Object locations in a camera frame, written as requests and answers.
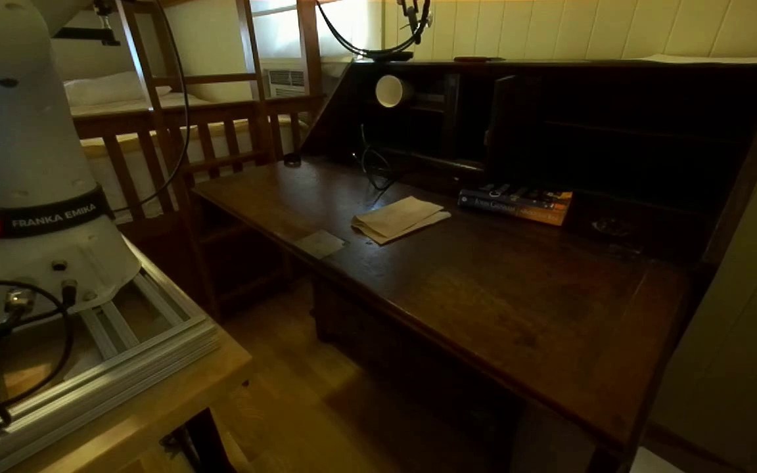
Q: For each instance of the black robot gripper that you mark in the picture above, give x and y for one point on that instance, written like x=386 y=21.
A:
x=417 y=14

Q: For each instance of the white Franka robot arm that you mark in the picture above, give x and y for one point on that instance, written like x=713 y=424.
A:
x=53 y=220

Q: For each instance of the black flat device on desk top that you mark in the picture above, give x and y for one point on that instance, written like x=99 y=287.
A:
x=391 y=56

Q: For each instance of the cream paper notebook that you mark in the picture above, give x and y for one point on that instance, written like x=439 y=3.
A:
x=399 y=220

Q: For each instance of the blue patterned box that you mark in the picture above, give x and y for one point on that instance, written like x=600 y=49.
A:
x=537 y=206

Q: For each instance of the small white paper card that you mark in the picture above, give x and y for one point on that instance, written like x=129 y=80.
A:
x=319 y=245

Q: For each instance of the dark wooden secretary desk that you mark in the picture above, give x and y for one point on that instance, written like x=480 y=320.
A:
x=545 y=341

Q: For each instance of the white pillow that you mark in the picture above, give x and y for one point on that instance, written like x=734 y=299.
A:
x=115 y=90

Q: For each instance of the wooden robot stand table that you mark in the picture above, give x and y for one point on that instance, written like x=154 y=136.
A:
x=133 y=433

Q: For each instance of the white wall air vent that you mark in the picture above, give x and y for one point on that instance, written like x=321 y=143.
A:
x=284 y=78

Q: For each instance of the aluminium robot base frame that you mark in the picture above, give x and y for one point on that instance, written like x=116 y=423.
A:
x=65 y=367

